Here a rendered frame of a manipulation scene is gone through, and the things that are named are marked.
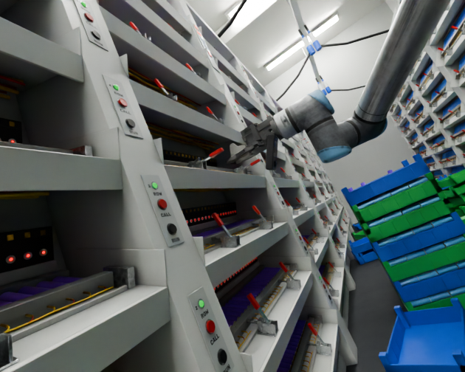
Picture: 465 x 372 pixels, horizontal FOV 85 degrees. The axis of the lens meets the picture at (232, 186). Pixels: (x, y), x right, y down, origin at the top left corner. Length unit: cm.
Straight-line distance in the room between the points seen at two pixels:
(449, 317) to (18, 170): 122
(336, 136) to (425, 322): 76
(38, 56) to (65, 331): 36
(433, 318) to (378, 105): 77
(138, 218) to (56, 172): 12
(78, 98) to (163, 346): 41
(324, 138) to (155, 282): 61
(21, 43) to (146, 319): 40
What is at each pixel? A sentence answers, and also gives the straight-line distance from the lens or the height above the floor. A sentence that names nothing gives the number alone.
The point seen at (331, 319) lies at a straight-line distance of 108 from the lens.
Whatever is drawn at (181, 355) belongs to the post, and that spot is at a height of 44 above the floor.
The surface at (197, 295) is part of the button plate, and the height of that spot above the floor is 50.
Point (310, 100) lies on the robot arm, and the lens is 83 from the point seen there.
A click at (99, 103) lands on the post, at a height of 83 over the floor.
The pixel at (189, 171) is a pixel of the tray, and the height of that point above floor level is 72.
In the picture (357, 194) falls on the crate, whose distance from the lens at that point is 115.
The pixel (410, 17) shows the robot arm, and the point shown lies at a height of 81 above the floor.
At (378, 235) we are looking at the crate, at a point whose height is 34.
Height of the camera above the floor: 55
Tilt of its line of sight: 11 degrees up
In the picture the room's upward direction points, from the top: 25 degrees counter-clockwise
